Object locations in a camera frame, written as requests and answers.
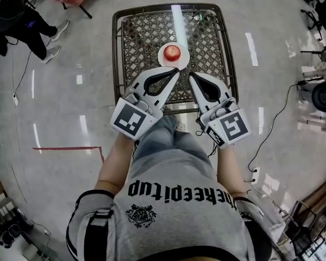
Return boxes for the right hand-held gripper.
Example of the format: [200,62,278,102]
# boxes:
[188,72,253,148]

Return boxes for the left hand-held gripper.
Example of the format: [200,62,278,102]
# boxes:
[110,66,181,141]

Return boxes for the white round plate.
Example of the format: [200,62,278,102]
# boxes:
[157,42,191,71]

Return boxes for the red apple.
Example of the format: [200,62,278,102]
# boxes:
[163,44,181,62]

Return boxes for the person's right forearm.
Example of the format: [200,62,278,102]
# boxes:
[215,145,247,196]

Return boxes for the person's left forearm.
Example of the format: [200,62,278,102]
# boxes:
[93,134,136,195]

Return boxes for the wicker glass-top table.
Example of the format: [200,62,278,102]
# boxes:
[112,3,239,111]

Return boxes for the person's blue jeans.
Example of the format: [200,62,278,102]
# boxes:
[132,114,210,179]

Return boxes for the clear-framed glasses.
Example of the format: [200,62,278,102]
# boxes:
[192,9,217,22]

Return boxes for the white power strip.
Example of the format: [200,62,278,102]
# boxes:
[250,166,262,185]

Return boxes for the black office chair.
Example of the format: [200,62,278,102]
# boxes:
[294,0,326,41]

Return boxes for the person's grey printed t-shirt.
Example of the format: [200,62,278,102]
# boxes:
[66,148,286,261]

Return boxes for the wooden step platform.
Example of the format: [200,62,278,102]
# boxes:
[298,172,326,215]

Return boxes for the black mesh chair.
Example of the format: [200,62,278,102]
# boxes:
[283,199,319,256]

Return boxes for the black floor equipment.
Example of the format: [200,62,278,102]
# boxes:
[0,210,35,249]

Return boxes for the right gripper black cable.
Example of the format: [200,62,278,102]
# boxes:
[195,128,218,158]

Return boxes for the long black floor cable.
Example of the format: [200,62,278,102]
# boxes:
[248,82,300,174]

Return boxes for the thin black cable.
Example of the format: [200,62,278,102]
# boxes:
[11,49,34,108]

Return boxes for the black shoulder strap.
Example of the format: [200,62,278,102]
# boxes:
[85,209,114,261]

